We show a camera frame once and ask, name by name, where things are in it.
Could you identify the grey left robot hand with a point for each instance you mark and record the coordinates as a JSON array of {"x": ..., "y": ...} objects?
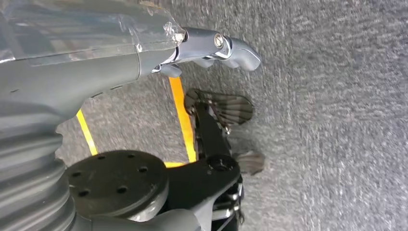
[{"x": 79, "y": 63}]

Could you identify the yellow floor tape marking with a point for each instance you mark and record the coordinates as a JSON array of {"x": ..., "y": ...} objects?
[{"x": 183, "y": 121}]

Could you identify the grey ribbed left arm sleeve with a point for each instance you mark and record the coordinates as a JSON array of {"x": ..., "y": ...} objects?
[{"x": 28, "y": 178}]

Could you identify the grey and black left robot leg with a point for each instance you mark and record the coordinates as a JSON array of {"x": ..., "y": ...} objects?
[{"x": 121, "y": 185}]

